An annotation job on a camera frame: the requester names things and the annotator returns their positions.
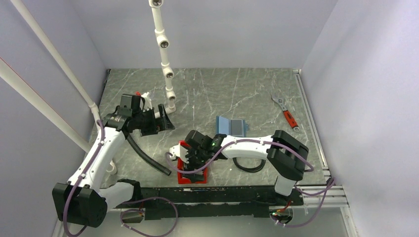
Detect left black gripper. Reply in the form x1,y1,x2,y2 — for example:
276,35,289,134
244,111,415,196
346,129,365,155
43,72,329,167
132,104,174,137

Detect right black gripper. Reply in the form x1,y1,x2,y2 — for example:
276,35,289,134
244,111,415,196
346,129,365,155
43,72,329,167
182,146,209,183

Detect blue card holder wallet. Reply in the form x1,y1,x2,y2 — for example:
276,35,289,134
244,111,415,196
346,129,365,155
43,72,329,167
215,116,249,137

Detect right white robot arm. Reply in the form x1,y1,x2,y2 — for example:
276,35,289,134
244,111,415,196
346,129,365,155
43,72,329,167
175,130,314,205

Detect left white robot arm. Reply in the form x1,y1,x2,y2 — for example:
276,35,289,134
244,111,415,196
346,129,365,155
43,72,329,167
52,93,174,228

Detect red plastic bin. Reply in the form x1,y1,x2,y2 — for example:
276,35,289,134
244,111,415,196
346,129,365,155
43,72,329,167
176,140,208,184

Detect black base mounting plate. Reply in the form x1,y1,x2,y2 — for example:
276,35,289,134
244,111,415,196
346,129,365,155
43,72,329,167
118,185,303,220

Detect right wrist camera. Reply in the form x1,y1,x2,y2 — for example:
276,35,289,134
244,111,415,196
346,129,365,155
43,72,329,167
169,144,181,160

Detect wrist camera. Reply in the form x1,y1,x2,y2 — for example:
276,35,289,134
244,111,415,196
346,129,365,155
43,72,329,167
169,144,181,160
135,92,154,111

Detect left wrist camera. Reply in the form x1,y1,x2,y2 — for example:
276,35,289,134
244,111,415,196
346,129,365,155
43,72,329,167
135,92,154,111

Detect black corrugated hose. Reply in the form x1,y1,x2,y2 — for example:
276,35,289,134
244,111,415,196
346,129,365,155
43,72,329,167
126,134,172,177

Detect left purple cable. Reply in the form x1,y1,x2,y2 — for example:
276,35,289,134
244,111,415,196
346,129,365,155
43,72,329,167
62,120,179,237

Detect coiled black cable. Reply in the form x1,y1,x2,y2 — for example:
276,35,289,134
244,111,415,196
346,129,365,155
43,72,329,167
231,157,266,173

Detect red handled adjustable wrench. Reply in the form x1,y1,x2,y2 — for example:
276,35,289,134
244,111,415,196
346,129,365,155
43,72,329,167
271,94,300,132

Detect aluminium rail frame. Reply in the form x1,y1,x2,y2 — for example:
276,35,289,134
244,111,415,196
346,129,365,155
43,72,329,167
52,69,357,237

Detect white PVC pipe frame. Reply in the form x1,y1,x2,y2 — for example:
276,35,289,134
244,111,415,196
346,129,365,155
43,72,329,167
0,0,177,175

